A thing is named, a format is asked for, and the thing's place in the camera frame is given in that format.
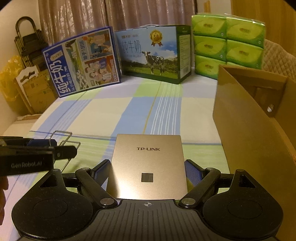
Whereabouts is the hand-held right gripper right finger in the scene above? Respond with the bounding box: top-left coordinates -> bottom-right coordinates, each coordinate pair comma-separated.
179,159 -> 256,208

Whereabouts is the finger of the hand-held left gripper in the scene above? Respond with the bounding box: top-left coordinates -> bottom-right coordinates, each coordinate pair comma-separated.
0,137 -> 57,147
0,145 -> 78,161

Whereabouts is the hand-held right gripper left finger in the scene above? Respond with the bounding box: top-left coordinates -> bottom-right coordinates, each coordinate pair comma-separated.
42,159 -> 118,208

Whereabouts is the metal wire stand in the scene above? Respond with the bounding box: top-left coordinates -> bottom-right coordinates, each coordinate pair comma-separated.
50,130 -> 81,173

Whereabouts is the gold panel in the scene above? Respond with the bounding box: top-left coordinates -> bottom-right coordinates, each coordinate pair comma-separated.
106,134 -> 188,200

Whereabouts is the brown cardboard box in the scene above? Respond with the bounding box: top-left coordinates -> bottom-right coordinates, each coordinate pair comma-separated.
212,64 -> 296,209

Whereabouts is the person's left hand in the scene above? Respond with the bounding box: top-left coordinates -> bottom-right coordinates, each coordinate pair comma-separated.
0,176 -> 10,229

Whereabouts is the flat cardboard sheet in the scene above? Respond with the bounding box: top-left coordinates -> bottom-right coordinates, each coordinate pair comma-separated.
16,113 -> 43,122

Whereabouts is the yellow plastic bag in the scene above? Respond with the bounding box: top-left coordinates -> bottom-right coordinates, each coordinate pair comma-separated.
0,56 -> 23,109

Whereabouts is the blue printed milk carton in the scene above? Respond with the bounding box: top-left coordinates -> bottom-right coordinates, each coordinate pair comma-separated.
42,27 -> 122,99

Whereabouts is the black folding cart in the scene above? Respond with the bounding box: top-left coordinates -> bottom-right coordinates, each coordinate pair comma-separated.
14,17 -> 50,72

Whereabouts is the green cow print milk carton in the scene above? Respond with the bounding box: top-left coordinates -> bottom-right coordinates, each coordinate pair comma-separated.
115,24 -> 192,84

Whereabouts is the beige patterned curtain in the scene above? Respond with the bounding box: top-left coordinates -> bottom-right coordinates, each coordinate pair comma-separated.
38,0 -> 107,47
105,0 -> 199,29

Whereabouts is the bundle of green tissue packs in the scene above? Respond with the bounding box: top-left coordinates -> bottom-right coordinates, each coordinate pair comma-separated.
191,14 -> 265,80

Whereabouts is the beige quilted cover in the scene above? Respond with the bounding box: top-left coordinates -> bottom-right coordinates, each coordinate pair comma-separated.
262,38 -> 296,79

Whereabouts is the wooden door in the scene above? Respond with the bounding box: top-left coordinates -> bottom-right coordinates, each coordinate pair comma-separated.
231,0 -> 296,44

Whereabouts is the brown carton with white handle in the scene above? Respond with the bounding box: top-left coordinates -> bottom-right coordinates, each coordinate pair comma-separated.
15,65 -> 57,114

